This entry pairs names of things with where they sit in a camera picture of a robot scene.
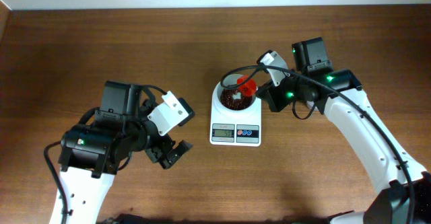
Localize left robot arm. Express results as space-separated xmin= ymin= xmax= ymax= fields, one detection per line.
xmin=44 ymin=81 xmax=195 ymax=223

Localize right black cable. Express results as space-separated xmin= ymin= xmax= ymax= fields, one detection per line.
xmin=220 ymin=50 xmax=416 ymax=224

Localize red beans in bowl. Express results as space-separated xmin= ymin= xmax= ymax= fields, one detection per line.
xmin=220 ymin=89 xmax=253 ymax=110

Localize orange measuring scoop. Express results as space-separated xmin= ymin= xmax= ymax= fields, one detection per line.
xmin=236 ymin=75 xmax=257 ymax=97

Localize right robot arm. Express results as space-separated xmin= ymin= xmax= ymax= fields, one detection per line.
xmin=256 ymin=38 xmax=430 ymax=223

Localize white round bowl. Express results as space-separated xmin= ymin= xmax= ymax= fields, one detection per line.
xmin=215 ymin=82 xmax=255 ymax=112

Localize left black cable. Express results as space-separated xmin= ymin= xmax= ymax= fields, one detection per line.
xmin=43 ymin=141 xmax=73 ymax=224

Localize white digital kitchen scale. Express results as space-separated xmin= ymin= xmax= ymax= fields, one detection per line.
xmin=209 ymin=89 xmax=262 ymax=147

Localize black cable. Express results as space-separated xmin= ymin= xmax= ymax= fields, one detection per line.
xmin=220 ymin=50 xmax=416 ymax=224
xmin=43 ymin=141 xmax=73 ymax=224

